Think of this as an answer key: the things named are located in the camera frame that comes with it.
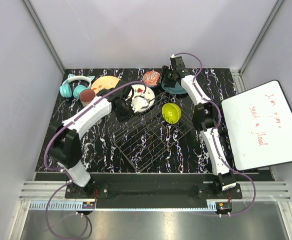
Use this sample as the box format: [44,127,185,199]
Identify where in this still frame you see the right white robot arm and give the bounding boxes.
[159,65,236,198]

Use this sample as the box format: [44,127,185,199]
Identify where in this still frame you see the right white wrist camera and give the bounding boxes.
[170,56,185,70]

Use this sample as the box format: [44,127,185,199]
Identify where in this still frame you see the white watermelon pattern plate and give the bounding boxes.
[128,84,155,110]

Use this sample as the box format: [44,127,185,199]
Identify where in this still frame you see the red patterned bowl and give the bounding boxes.
[142,70,161,87]

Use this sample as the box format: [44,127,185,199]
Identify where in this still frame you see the orange floral plate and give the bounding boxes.
[91,75,120,94]

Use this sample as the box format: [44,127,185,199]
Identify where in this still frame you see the black marble pattern mat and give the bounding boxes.
[34,67,244,174]

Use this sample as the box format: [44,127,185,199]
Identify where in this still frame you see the teal cat-ear headphones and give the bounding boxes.
[59,73,96,99]

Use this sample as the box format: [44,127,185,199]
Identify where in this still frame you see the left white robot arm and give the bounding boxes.
[44,83,136,198]

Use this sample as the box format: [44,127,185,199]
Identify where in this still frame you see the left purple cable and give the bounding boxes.
[43,81,143,240]

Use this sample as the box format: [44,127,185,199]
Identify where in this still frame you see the yellow-green bowl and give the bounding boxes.
[162,103,182,124]

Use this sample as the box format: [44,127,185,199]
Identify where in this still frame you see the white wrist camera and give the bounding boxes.
[170,56,185,70]
[131,96,149,113]

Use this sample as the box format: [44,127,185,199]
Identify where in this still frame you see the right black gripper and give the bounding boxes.
[155,65,175,89]

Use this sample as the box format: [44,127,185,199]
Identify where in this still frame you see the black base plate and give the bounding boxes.
[65,173,242,200]

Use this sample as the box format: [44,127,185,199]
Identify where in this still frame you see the wire dish rack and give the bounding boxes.
[108,92,193,173]

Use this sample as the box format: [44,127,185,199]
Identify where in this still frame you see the teal scalloped plate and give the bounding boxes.
[161,83,187,95]

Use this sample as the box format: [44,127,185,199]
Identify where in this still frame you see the white dry-erase board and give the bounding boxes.
[221,80,292,171]

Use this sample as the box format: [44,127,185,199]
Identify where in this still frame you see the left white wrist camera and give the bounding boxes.
[131,96,149,113]

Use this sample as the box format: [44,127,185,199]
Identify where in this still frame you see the pink cup brown lid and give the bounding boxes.
[79,89,96,107]

